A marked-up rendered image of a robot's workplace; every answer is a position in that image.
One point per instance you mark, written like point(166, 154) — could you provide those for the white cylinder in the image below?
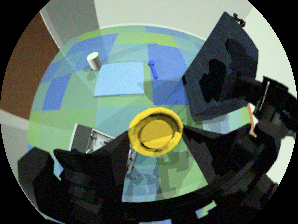
point(94, 60)

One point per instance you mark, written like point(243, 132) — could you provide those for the yellow plate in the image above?
point(155, 131)

